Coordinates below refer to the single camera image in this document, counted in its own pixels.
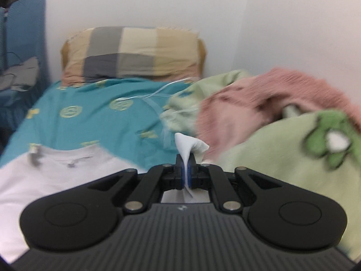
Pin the teal printed bedsheet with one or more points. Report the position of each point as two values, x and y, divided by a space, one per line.
98 124

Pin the green fleece blanket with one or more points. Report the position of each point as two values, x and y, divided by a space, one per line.
268 161

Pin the white t-shirt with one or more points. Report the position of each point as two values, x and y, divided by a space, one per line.
56 175

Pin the brown cushion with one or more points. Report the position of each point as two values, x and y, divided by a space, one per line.
203 59

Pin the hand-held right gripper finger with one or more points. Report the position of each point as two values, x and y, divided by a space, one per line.
184 175
190 175

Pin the plaid pillow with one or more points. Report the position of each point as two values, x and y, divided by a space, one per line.
132 53

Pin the pink fleece blanket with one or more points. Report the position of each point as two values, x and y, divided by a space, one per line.
253 101

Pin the grey cloth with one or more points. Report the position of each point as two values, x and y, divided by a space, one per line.
24 73

